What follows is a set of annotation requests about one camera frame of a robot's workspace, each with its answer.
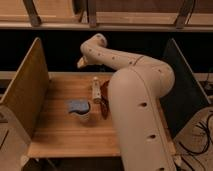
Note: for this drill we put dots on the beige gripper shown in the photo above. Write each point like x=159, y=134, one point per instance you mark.
x=83, y=62

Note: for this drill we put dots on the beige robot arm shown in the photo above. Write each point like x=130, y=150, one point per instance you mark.
x=133, y=90

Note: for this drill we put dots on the cup with blue sponge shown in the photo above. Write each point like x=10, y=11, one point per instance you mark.
x=80, y=108

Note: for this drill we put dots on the wooden shelf with brackets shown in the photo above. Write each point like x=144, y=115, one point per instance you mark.
x=116, y=15

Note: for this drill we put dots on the left wooden side panel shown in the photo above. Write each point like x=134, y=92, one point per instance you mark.
x=23, y=98

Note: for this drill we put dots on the right dark side panel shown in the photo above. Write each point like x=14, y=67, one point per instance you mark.
x=187, y=102

